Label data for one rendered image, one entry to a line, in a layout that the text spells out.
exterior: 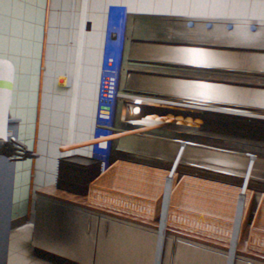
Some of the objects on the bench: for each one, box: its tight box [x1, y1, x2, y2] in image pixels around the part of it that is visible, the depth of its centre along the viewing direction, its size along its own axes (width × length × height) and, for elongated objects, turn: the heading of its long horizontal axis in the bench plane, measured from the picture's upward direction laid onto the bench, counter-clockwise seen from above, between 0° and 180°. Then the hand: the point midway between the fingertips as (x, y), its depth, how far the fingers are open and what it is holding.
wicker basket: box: [87, 160, 178, 222], centre depth 305 cm, size 49×56×28 cm
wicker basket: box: [166, 175, 255, 246], centre depth 280 cm, size 49×56×28 cm
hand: (32, 155), depth 184 cm, fingers closed
